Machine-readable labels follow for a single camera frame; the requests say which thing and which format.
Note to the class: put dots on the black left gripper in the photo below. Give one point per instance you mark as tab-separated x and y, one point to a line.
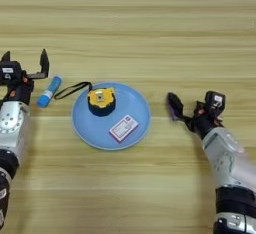
20	93

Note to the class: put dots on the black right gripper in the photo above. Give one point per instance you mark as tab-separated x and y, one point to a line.
203	123

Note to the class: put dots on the pink white card box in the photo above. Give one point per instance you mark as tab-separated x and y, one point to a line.
124	128

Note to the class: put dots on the yellow black tape measure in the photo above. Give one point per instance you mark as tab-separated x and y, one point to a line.
101	100

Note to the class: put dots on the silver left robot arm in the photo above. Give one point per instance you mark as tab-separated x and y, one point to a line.
11	128

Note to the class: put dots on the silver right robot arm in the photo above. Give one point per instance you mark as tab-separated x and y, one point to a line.
230	164

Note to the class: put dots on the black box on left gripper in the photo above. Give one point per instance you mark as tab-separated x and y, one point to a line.
9	72

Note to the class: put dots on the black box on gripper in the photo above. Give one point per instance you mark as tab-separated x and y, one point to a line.
215	102
9	72

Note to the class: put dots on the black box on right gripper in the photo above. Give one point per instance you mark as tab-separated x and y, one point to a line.
215	102

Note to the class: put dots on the blue white marker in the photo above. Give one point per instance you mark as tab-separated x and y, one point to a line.
49	92

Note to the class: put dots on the round blue plate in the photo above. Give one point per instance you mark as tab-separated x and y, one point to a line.
96	131

